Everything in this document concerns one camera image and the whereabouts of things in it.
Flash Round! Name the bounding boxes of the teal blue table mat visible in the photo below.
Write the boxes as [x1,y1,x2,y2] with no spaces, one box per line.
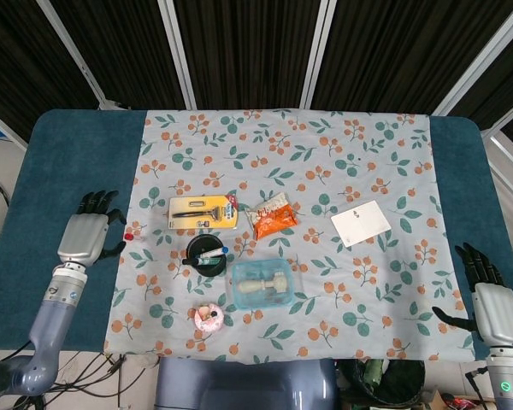
[0,108,498,363]

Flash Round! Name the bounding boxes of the blue-grey robot torso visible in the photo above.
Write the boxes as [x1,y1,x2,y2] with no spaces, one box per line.
[154,357,339,410]

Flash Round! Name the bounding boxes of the beige handled tool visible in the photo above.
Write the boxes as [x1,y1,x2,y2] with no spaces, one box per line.
[233,275,288,296]

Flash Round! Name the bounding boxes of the white card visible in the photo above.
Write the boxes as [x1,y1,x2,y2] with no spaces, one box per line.
[329,199,392,249]

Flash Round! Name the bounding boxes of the pink small toy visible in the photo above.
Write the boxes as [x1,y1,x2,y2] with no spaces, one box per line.
[193,302,226,335]

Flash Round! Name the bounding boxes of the black bin with green bag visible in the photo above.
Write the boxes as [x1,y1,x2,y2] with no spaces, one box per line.
[337,359,426,405]

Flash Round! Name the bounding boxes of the black floor cables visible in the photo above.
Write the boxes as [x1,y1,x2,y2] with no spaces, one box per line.
[8,341,159,410]

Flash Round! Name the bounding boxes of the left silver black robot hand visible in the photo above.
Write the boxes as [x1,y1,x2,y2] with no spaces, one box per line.
[56,190,127,267]

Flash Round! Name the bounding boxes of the razor in yellow blister pack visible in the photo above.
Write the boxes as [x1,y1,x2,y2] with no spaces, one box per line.
[168,193,240,231]

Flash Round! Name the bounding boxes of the black round cup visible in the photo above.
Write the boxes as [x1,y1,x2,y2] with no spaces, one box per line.
[185,233,227,278]

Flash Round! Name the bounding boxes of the orange white snack packet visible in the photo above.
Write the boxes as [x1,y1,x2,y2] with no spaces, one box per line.
[245,191,301,241]

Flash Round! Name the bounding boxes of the floral patterned tablecloth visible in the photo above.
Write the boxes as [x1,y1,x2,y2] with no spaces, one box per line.
[103,108,477,366]

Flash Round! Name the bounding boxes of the clear blue plastic box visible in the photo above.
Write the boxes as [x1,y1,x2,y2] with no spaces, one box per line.
[226,257,298,311]

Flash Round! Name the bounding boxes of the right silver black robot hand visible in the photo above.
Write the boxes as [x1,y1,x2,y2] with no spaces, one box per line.
[431,243,513,348]

